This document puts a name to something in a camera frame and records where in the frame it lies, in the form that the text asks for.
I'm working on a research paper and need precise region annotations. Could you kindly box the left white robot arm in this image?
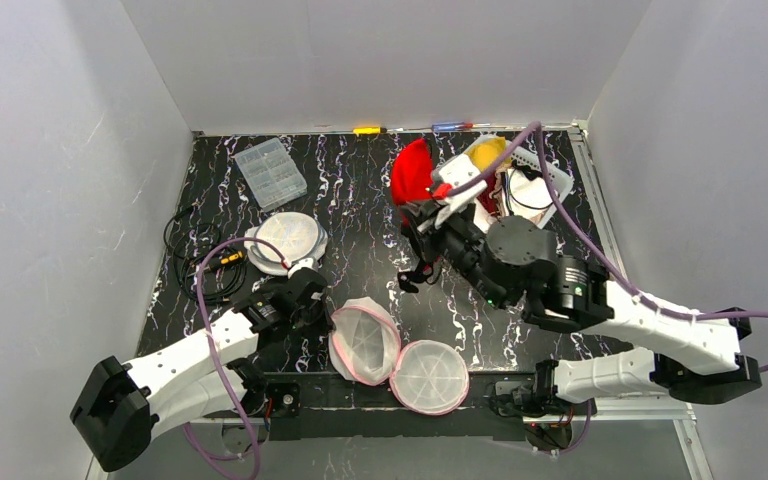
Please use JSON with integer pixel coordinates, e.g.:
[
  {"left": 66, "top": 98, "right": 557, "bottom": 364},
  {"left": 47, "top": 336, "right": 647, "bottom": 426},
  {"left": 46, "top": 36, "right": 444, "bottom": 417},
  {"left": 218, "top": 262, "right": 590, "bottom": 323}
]
[{"left": 69, "top": 266, "right": 331, "bottom": 472}]

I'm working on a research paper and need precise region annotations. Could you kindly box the white mesh bag blue zipper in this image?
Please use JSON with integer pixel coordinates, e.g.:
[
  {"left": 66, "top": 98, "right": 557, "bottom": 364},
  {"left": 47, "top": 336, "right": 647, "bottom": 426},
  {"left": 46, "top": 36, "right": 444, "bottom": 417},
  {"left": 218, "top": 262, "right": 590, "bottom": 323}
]
[{"left": 243, "top": 212, "right": 329, "bottom": 276}]

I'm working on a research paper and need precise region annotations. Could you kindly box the black coiled cable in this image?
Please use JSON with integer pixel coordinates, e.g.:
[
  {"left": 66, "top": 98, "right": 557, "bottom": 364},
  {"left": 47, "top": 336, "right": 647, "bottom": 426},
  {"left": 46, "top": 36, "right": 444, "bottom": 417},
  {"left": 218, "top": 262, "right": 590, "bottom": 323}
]
[{"left": 161, "top": 206, "right": 249, "bottom": 307}]

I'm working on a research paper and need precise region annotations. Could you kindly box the white plastic basket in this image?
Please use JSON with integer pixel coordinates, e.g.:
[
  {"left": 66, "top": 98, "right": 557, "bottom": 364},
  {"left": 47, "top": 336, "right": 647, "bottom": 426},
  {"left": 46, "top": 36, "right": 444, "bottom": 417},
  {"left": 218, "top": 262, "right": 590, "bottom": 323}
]
[{"left": 460, "top": 134, "right": 575, "bottom": 230}]

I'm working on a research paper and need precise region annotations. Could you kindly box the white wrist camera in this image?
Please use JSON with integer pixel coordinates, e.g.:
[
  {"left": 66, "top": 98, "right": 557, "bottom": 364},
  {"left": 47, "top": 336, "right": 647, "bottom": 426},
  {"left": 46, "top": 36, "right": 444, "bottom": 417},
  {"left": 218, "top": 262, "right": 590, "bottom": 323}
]
[
  {"left": 432, "top": 154, "right": 488, "bottom": 229},
  {"left": 288, "top": 257, "right": 319, "bottom": 278}
]

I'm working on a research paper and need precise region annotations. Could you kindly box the aluminium side rail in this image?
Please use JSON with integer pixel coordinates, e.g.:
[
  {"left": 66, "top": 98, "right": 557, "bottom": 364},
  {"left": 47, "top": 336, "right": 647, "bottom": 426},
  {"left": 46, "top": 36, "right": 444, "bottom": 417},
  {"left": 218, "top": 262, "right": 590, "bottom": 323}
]
[{"left": 567, "top": 119, "right": 713, "bottom": 479}]

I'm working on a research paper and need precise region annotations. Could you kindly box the yellow bra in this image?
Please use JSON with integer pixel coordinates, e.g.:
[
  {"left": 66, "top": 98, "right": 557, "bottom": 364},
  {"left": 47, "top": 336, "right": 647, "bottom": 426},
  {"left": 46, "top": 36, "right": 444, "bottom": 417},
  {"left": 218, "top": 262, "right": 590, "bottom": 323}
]
[{"left": 466, "top": 136, "right": 507, "bottom": 171}]

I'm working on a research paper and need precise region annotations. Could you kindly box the yellow handled screwdriver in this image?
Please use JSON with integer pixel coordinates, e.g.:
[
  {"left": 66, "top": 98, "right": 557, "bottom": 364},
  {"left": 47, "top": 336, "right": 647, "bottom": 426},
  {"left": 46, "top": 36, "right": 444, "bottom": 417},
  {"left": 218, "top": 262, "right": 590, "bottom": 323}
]
[{"left": 352, "top": 126, "right": 388, "bottom": 136}]

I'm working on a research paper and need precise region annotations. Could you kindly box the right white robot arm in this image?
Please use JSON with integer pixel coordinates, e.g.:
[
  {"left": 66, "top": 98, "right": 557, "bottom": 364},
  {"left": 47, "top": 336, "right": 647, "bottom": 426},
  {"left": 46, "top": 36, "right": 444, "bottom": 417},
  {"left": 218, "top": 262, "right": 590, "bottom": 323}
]
[{"left": 399, "top": 200, "right": 762, "bottom": 416}]

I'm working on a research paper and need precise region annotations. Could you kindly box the bright red black bra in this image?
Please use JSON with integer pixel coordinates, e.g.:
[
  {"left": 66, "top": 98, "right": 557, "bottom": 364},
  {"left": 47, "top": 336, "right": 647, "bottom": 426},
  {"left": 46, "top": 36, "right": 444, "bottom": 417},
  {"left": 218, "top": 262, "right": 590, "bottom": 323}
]
[{"left": 390, "top": 138, "right": 440, "bottom": 293}]

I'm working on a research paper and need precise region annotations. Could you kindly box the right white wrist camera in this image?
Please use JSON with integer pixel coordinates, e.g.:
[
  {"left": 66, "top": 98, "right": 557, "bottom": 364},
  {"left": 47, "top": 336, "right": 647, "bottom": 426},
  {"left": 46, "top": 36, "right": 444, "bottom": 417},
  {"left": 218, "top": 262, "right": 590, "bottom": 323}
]
[{"left": 432, "top": 154, "right": 488, "bottom": 229}]

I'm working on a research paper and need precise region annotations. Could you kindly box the clear plastic organizer box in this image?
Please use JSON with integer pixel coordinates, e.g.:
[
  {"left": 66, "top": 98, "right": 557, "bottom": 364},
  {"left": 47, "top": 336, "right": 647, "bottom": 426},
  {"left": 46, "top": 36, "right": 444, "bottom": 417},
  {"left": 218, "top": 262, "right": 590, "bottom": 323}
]
[{"left": 232, "top": 138, "right": 307, "bottom": 212}]

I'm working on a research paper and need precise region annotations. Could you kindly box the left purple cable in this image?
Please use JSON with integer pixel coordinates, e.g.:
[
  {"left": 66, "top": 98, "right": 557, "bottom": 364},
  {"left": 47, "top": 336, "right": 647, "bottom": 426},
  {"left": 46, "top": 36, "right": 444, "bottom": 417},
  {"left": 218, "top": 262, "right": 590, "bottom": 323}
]
[{"left": 181, "top": 237, "right": 293, "bottom": 480}]

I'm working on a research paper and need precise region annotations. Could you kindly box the white mesh bag pink zipper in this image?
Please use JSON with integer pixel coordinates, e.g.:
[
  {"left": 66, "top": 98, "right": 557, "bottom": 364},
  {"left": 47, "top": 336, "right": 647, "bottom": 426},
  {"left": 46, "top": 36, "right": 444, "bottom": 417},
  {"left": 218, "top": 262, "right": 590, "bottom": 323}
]
[{"left": 328, "top": 297, "right": 470, "bottom": 416}]

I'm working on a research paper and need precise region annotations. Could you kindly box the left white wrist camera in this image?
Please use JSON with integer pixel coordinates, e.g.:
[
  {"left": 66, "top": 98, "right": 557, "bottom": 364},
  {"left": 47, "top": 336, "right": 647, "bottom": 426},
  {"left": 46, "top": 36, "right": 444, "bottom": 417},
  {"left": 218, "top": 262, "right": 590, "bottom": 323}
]
[{"left": 288, "top": 257, "right": 319, "bottom": 278}]

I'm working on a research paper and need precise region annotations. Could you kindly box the blue red handled screwdriver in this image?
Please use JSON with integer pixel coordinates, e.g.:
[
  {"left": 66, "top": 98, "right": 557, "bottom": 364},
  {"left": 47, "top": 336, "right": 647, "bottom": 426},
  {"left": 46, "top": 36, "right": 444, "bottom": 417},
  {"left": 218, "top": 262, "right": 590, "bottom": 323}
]
[{"left": 431, "top": 122, "right": 474, "bottom": 132}]

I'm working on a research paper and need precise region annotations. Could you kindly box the black base frame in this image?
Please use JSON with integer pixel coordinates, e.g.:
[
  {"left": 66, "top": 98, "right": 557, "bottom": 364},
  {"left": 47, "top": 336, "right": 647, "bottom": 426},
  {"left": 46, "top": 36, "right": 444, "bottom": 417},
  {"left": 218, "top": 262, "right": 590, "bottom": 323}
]
[{"left": 242, "top": 371, "right": 585, "bottom": 441}]

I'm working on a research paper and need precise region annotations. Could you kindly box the white bra black trim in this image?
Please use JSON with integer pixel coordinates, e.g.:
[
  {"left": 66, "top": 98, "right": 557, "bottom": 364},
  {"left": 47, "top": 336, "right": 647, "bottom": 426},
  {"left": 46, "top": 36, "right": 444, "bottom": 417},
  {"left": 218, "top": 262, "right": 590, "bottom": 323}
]
[{"left": 501, "top": 169, "right": 552, "bottom": 224}]

